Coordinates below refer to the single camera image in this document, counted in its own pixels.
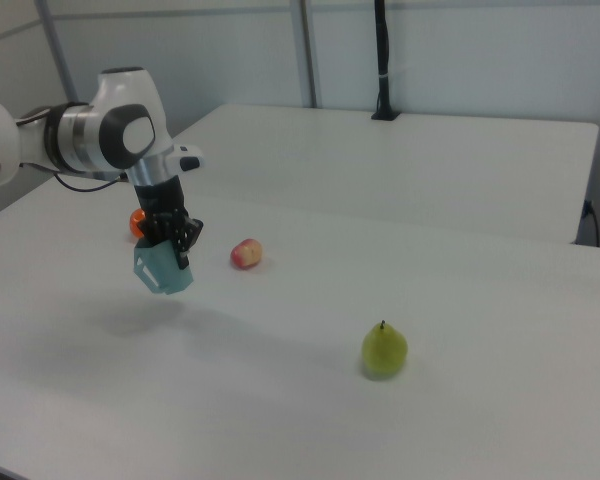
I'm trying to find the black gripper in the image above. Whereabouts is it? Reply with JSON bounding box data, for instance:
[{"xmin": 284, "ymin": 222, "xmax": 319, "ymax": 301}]
[{"xmin": 132, "ymin": 175, "xmax": 205, "ymax": 271}]

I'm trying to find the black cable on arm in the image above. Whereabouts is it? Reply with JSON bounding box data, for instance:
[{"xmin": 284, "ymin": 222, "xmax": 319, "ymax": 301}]
[{"xmin": 16, "ymin": 158, "xmax": 129, "ymax": 194}]

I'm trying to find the orange mandarin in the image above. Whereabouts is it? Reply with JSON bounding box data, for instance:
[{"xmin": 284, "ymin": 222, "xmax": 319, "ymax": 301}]
[{"xmin": 128, "ymin": 207, "xmax": 149, "ymax": 240}]

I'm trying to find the black camera pole with base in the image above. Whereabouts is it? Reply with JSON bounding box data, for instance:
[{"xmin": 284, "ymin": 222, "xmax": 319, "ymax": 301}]
[{"xmin": 370, "ymin": 0, "xmax": 402, "ymax": 122}]

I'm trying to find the black wall socket cable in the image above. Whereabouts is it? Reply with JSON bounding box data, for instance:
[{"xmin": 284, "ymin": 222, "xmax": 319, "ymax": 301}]
[{"xmin": 581, "ymin": 198, "xmax": 600, "ymax": 248}]

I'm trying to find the red and cream apple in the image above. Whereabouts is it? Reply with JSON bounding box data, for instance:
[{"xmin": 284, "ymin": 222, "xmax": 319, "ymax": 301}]
[{"xmin": 229, "ymin": 237, "xmax": 264, "ymax": 272}]

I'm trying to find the green pear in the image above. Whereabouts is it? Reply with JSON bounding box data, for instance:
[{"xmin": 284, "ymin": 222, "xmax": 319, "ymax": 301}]
[{"xmin": 361, "ymin": 319, "xmax": 410, "ymax": 380}]

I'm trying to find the light blue faceted mug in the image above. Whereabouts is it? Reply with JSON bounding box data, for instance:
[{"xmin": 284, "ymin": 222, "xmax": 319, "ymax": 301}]
[{"xmin": 131, "ymin": 237, "xmax": 197, "ymax": 297}]

